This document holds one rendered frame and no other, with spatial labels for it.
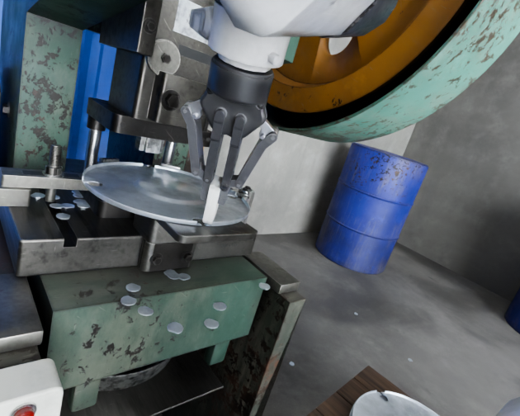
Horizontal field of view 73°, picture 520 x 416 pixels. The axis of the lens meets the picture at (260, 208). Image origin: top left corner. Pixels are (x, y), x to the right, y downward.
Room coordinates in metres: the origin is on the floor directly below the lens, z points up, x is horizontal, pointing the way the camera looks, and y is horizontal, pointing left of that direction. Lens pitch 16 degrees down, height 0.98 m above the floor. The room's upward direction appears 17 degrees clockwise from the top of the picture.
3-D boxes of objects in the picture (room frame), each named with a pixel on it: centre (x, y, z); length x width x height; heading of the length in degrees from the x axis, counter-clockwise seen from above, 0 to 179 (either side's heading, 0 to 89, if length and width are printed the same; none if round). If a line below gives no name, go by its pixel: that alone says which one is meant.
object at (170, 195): (0.60, 0.16, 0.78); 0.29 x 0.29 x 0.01
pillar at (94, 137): (0.68, 0.35, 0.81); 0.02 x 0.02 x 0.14
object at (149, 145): (0.69, 0.24, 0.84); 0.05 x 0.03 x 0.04; 135
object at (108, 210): (0.70, 0.25, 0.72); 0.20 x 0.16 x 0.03; 135
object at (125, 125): (0.70, 0.25, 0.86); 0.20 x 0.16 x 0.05; 135
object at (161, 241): (0.57, 0.13, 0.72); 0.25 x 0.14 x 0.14; 45
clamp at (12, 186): (0.57, 0.37, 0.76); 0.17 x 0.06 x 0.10; 135
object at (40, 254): (0.69, 0.25, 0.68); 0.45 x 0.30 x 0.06; 135
